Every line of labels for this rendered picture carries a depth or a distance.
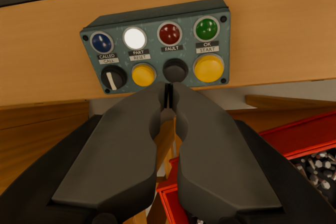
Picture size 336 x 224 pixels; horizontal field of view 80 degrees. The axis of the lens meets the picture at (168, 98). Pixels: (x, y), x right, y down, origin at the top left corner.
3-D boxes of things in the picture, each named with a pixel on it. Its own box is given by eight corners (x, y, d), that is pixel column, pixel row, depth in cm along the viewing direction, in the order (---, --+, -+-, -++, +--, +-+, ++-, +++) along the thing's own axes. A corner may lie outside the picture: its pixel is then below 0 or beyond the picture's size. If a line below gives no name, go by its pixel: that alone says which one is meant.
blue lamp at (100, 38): (116, 51, 21) (110, 49, 20) (96, 54, 22) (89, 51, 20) (114, 34, 21) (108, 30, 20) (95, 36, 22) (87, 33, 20)
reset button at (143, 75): (156, 81, 23) (155, 87, 22) (136, 83, 23) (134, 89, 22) (152, 62, 22) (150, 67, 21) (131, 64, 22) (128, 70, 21)
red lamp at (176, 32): (182, 43, 20) (181, 40, 19) (160, 46, 20) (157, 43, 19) (180, 25, 20) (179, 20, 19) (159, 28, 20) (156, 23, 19)
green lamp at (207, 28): (218, 39, 19) (219, 35, 18) (195, 42, 20) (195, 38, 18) (217, 20, 19) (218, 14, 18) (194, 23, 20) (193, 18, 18)
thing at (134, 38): (148, 48, 21) (144, 44, 19) (127, 50, 21) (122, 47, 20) (146, 29, 21) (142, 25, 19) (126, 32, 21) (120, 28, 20)
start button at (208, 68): (222, 77, 22) (223, 83, 21) (195, 79, 22) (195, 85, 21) (222, 52, 20) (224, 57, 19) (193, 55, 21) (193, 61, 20)
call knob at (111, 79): (128, 84, 24) (126, 90, 23) (107, 86, 24) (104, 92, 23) (122, 64, 22) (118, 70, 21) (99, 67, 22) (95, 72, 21)
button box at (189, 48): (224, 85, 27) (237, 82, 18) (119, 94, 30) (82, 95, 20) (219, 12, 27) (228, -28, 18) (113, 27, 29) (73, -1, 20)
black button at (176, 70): (187, 78, 22) (187, 84, 21) (166, 80, 23) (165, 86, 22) (185, 58, 21) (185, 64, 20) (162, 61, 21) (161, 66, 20)
